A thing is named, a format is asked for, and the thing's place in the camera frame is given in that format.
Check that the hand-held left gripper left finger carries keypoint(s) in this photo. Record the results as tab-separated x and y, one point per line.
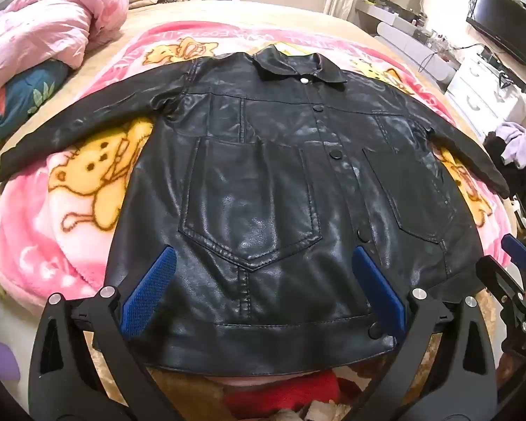
151	289

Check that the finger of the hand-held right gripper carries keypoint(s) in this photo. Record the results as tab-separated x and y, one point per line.
499	280
519	250

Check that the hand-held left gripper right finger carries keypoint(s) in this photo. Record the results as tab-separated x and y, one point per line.
377	289

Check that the black leather jacket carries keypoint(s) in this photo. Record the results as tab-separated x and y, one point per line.
254	193

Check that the pink printed blanket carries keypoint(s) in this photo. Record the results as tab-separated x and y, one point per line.
70	237

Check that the lilac cloth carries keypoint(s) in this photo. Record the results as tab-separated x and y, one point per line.
515	144

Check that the red garment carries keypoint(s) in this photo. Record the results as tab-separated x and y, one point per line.
280	394

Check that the white dresser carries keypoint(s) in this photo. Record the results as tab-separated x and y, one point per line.
477	92

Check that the lilac soft item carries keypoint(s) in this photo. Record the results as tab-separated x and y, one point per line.
0	359

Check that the black television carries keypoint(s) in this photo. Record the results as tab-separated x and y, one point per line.
504	26

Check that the blue floral duvet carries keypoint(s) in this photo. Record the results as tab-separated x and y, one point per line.
22	92

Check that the grey vanity desk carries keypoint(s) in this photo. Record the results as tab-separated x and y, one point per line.
403	44

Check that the pink quilt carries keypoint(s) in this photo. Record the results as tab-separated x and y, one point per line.
39	30

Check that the clutter on vanity desk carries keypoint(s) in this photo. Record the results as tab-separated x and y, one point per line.
381	2

